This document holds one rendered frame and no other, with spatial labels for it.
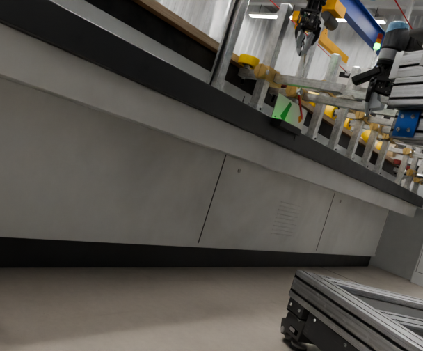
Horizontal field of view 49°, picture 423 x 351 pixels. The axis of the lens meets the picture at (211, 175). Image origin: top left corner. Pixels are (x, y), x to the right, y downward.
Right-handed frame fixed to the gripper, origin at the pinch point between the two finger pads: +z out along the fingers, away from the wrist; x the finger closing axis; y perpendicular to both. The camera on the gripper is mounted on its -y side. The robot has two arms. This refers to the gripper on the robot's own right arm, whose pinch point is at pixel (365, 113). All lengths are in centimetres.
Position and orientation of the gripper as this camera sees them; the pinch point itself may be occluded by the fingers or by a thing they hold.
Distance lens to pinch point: 188.8
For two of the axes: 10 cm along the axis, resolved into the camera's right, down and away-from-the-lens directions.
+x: 5.8, 1.5, 8.0
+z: -2.9, 9.6, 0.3
